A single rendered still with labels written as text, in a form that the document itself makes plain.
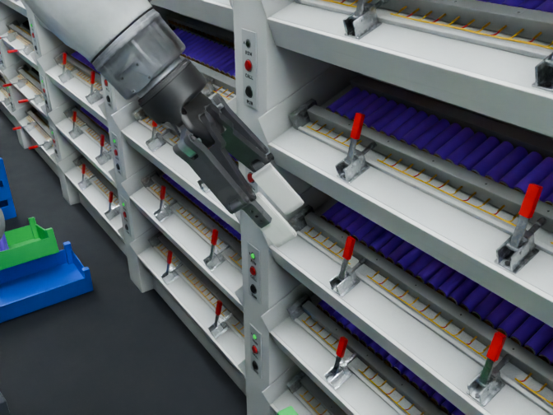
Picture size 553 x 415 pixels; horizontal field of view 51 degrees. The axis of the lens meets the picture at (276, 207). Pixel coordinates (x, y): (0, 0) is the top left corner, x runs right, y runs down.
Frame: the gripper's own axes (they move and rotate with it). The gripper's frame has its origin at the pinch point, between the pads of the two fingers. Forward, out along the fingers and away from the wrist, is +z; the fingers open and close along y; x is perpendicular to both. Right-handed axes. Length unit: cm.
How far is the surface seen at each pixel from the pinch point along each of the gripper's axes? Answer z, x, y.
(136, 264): 19, -87, -74
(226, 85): -9.9, -12.8, -43.2
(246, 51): -13.7, -0.8, -29.9
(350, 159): 5.0, 6.7, -13.4
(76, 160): -14, -115, -126
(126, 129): -13, -56, -75
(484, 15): -2.9, 30.5, -7.4
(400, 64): -3.8, 20.4, -7.4
